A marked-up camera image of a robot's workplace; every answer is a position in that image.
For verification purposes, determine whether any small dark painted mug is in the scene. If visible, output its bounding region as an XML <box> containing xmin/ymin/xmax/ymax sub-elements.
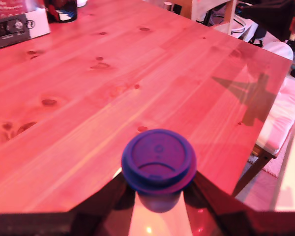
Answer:
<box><xmin>44</xmin><ymin>0</ymin><xmax>78</xmax><ymax>23</ymax></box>

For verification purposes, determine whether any blue coffee capsule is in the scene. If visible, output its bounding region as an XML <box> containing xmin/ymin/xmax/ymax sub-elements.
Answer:
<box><xmin>121</xmin><ymin>128</ymin><xmax>197</xmax><ymax>213</ymax></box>

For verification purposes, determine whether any black white cardboard tray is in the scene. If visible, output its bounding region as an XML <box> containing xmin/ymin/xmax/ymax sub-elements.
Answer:
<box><xmin>0</xmin><ymin>8</ymin><xmax>51</xmax><ymax>52</ymax></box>

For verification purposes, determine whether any wooden chair white cushion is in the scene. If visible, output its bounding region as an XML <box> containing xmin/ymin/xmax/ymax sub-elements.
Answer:
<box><xmin>232</xmin><ymin>73</ymin><xmax>295</xmax><ymax>197</ymax></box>

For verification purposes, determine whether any white rounded chair seat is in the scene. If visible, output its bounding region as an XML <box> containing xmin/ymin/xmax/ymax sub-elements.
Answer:
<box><xmin>262</xmin><ymin>41</ymin><xmax>295</xmax><ymax>61</ymax></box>

